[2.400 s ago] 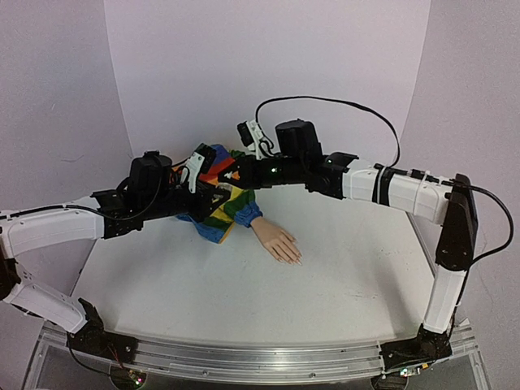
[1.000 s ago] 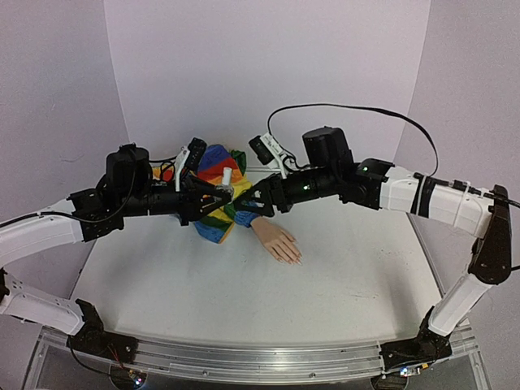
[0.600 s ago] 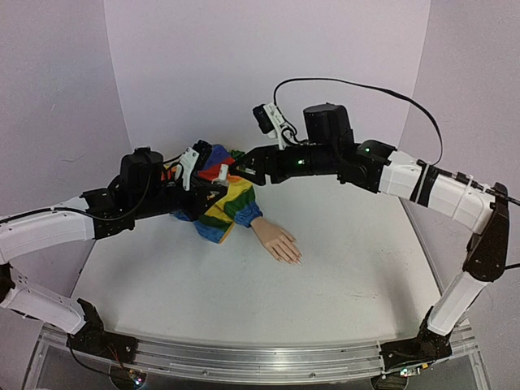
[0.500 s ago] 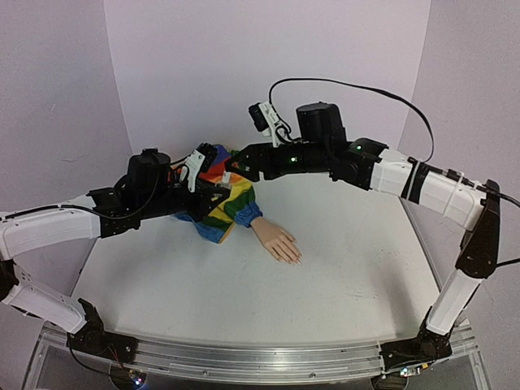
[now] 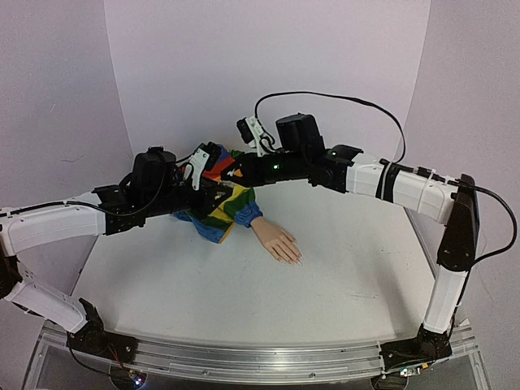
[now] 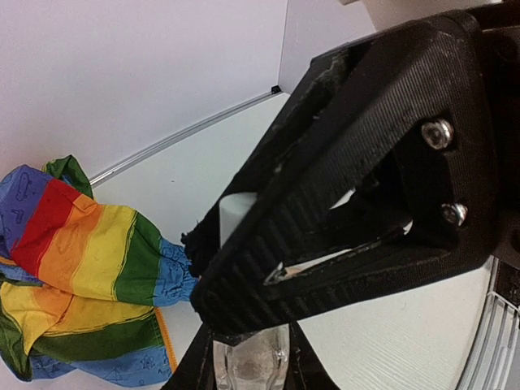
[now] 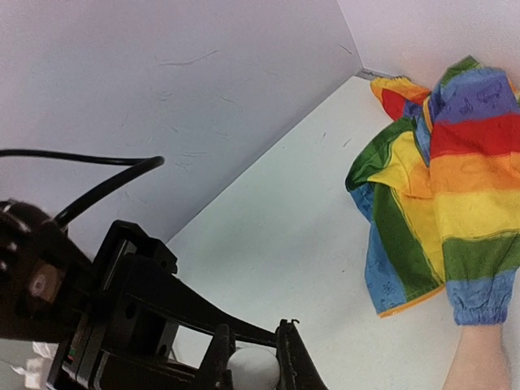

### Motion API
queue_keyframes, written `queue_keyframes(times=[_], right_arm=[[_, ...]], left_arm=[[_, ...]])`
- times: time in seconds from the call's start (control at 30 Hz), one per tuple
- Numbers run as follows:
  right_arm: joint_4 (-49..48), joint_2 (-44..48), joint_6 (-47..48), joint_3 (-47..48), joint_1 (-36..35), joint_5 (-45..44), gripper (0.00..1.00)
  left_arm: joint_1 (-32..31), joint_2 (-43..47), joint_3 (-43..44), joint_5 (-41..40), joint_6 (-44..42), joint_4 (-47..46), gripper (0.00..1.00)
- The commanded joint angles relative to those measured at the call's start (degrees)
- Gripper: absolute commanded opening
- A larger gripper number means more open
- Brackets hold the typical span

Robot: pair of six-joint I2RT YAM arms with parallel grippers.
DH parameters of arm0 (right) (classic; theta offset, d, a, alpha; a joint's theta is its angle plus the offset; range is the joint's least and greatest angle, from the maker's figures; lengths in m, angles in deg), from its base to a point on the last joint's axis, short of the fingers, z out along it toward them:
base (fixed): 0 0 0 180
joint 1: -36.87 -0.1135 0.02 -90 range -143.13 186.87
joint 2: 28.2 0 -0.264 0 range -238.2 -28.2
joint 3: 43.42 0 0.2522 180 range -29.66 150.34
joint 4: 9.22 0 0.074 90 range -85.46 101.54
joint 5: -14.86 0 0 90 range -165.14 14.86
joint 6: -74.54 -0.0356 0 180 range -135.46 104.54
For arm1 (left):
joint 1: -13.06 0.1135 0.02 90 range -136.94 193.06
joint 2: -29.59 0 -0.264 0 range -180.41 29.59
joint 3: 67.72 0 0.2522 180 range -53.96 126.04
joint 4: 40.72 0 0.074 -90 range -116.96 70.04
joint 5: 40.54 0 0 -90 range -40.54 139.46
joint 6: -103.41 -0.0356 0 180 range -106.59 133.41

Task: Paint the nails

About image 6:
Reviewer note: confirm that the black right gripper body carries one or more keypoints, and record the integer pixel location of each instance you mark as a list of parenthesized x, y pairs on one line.
[(499, 134)]

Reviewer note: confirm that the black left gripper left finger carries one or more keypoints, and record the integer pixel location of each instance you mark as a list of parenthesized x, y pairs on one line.
[(196, 368)]

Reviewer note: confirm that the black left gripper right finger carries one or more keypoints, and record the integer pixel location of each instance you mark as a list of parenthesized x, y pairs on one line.
[(305, 371)]

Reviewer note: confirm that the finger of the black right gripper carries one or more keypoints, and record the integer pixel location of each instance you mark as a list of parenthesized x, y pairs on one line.
[(268, 277), (384, 147)]

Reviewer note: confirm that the clear nail polish bottle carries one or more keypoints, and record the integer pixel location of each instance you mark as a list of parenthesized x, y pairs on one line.
[(258, 361)]

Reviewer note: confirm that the rainbow striped cloth sleeve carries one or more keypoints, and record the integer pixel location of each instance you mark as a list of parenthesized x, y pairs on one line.
[(83, 283)]

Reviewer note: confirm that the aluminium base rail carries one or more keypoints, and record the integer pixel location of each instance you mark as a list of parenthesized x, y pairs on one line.
[(496, 341)]

